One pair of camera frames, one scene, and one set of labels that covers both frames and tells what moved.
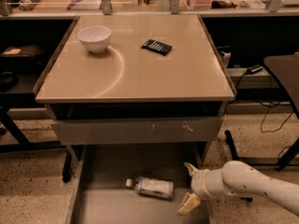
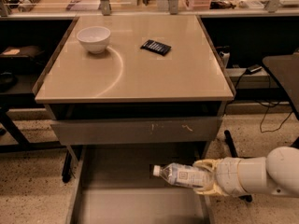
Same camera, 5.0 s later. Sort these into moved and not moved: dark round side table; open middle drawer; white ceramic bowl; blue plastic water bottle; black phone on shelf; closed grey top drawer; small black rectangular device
Moved: blue plastic water bottle
Not moved: white ceramic bowl; closed grey top drawer; open middle drawer; black phone on shelf; small black rectangular device; dark round side table
